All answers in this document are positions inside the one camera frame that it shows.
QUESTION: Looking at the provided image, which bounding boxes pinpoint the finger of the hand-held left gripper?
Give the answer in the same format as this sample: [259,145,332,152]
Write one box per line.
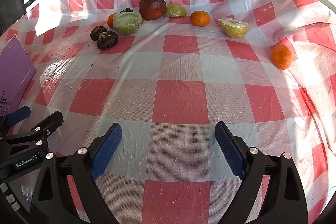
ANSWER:
[0,105,31,136]
[0,111,64,161]

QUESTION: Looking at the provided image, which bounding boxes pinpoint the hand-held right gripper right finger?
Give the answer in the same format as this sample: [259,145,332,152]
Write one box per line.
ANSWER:
[215,121,308,224]

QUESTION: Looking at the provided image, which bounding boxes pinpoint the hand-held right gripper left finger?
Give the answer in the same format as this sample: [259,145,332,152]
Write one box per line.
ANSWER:
[29,123,123,224]

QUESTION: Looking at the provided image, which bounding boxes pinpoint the purple cardboard box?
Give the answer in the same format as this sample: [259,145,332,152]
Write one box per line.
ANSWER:
[0,34,36,119]

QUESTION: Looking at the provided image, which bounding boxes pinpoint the orange tangerine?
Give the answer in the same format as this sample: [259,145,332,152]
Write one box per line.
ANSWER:
[271,45,293,70]
[107,13,117,29]
[190,10,211,27]

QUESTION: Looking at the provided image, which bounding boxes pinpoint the yellowish fruit half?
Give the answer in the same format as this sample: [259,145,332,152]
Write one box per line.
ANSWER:
[218,17,250,39]

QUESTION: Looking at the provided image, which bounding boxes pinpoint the large green fruit half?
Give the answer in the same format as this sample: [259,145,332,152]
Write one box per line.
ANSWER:
[113,11,143,35]

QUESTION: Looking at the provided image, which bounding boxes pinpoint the dark red pomegranate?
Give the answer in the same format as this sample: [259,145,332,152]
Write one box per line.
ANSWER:
[139,0,167,21]

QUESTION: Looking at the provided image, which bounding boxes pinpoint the red white checkered tablecloth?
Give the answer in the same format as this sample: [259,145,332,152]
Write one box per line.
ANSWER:
[0,0,336,224]

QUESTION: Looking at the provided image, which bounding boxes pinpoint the small wrapped green fruit half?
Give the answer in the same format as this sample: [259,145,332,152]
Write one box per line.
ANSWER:
[164,3,187,18]

